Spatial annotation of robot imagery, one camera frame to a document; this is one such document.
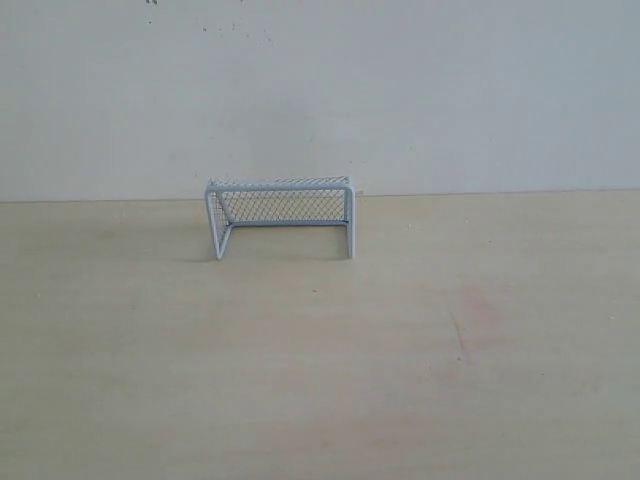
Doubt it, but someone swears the white miniature soccer goal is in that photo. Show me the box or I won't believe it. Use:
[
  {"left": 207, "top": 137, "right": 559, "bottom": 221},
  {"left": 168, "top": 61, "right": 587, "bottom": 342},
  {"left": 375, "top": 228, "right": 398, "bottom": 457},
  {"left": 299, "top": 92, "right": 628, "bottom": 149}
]
[{"left": 204, "top": 176, "right": 356, "bottom": 260}]

